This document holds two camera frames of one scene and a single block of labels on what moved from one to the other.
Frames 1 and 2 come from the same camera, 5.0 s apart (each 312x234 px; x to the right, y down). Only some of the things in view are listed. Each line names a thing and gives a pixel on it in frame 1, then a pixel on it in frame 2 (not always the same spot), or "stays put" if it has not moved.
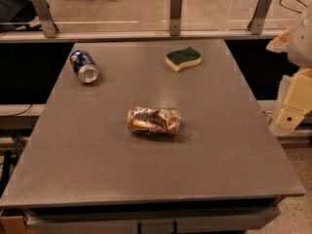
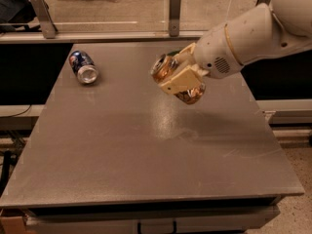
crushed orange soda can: (153, 120) -> (163, 66)
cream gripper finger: (279, 44) -> (186, 56)
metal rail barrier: (38, 37) stays put
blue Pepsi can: (85, 66) stays put
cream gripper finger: (297, 101) -> (189, 77)
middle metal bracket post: (175, 13) stays put
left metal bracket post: (46, 18) stays put
